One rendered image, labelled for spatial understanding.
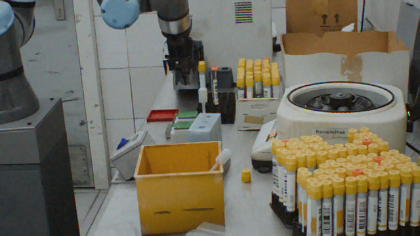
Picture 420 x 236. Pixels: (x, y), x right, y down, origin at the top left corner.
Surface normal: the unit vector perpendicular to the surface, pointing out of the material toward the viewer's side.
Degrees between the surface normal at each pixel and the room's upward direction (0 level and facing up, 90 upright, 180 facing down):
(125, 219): 0
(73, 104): 90
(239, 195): 0
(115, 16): 92
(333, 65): 97
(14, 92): 72
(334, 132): 90
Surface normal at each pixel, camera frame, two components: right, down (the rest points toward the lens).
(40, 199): -0.07, 0.32
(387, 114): -0.06, -0.95
